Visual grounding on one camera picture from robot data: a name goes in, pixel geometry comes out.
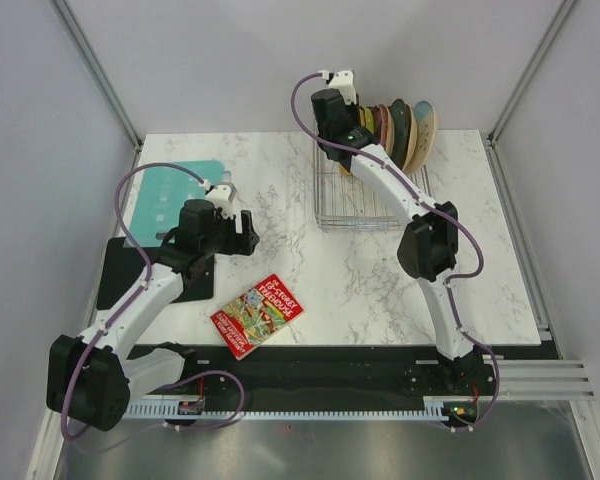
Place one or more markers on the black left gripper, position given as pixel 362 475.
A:
pixel 240 244

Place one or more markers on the wire dish rack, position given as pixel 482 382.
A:
pixel 375 195

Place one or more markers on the green polka dot plate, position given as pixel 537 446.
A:
pixel 373 120

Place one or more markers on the pink polka dot plate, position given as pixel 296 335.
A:
pixel 381 120

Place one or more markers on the orange polka dot plate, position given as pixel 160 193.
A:
pixel 365 117

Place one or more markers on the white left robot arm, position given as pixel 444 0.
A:
pixel 91 377

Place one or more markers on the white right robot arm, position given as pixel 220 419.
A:
pixel 428 248

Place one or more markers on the red children's book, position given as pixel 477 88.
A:
pixel 252 318

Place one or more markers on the teal cutting board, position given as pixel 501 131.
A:
pixel 162 193

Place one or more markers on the black mat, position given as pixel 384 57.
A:
pixel 122 267

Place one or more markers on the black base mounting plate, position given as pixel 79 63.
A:
pixel 328 377

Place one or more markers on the dark teal plate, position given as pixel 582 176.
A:
pixel 402 121

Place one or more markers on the cream and blue plate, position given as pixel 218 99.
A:
pixel 421 136

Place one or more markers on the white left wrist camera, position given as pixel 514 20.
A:
pixel 222 195

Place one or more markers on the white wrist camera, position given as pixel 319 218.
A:
pixel 343 81
pixel 222 195

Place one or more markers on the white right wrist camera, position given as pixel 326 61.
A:
pixel 343 81

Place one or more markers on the white slotted cable duct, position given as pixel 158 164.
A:
pixel 174 408

